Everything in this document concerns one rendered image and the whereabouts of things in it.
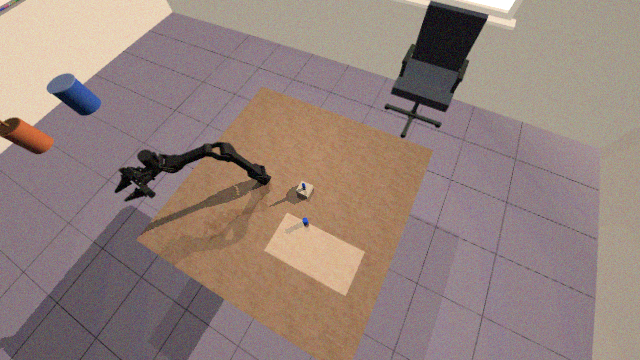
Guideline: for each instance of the beige block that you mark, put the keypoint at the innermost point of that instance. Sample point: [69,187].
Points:
[305,193]

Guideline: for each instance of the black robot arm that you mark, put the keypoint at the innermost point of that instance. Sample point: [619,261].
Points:
[174,163]

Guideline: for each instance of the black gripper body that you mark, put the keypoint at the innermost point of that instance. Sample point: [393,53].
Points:
[143,183]

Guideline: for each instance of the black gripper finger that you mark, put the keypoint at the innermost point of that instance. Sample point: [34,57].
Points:
[136,194]
[123,184]

